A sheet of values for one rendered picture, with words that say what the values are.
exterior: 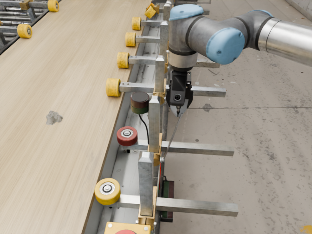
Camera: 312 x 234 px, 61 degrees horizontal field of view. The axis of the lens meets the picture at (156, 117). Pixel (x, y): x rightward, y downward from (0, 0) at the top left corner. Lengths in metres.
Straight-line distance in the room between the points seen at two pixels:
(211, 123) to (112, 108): 1.46
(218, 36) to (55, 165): 0.67
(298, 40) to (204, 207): 0.55
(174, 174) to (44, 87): 1.14
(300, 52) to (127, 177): 0.87
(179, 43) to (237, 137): 1.71
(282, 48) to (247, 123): 1.87
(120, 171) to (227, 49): 0.80
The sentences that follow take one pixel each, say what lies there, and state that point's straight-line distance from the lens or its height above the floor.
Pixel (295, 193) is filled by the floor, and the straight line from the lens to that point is 2.18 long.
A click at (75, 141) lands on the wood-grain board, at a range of 1.03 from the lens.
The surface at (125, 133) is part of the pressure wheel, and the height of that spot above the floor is 0.91.
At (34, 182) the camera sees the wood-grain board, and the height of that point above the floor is 0.90.
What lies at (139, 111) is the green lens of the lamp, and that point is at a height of 1.08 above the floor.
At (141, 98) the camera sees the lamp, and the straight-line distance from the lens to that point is 0.84.
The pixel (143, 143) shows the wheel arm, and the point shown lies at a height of 0.86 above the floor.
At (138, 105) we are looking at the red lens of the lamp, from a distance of 0.83.
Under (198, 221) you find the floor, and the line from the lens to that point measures 1.85.
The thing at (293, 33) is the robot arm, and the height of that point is 1.37.
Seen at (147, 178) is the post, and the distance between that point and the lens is 0.70.
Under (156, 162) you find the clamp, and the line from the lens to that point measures 1.00.
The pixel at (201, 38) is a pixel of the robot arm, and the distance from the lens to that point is 0.69.
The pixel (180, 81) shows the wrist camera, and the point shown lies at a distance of 0.83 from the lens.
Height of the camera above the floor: 1.62
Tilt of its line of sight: 41 degrees down
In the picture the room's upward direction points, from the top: 1 degrees clockwise
